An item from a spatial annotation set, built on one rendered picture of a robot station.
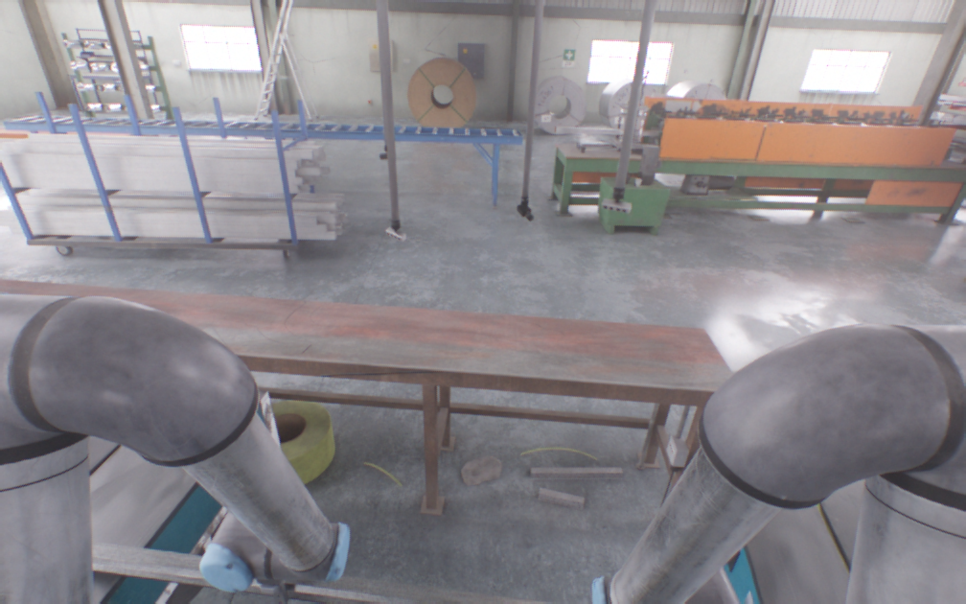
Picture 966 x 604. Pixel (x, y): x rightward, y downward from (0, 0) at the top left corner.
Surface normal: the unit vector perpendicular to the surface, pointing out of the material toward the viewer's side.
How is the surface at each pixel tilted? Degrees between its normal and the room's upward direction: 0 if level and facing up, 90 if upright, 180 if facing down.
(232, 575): 90
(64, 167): 90
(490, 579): 0
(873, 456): 93
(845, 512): 0
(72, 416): 97
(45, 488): 81
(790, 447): 77
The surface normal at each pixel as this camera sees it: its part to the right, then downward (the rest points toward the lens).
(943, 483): -0.80, 0.03
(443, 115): 0.04, 0.48
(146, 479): 0.04, -0.88
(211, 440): 0.65, 0.48
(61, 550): 0.97, 0.05
